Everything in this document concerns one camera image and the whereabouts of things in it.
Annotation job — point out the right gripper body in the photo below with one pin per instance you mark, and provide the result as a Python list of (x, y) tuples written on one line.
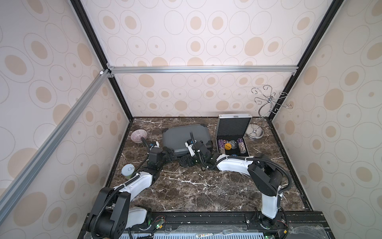
[(187, 160)]

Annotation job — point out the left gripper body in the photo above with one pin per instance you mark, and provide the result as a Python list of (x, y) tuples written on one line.
[(158, 167)]

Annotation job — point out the dark grey poker case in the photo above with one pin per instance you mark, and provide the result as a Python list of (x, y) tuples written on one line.
[(176, 137)]

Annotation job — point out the silver aluminium poker case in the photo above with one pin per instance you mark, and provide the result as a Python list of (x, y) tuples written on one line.
[(230, 132)]

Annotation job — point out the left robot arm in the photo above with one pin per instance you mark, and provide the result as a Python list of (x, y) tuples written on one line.
[(111, 213)]

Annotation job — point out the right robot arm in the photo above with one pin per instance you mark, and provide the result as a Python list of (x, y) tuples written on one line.
[(271, 179)]

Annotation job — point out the white lidded green can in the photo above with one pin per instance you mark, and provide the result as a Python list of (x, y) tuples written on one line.
[(128, 171)]

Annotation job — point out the pink ribbed bowl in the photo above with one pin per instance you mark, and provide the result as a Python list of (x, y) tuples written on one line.
[(138, 134)]

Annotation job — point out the chrome hook stand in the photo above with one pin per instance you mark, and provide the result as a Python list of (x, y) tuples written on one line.
[(267, 100)]

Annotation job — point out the metal fork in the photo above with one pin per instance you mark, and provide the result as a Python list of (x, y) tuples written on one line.
[(225, 232)]

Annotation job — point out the horizontal aluminium rail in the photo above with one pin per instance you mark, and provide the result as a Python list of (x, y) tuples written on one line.
[(112, 70)]

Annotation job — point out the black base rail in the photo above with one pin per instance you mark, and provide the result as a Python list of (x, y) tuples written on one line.
[(245, 225)]

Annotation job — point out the diagonal aluminium rail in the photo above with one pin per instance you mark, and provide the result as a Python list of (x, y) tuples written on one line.
[(32, 169)]

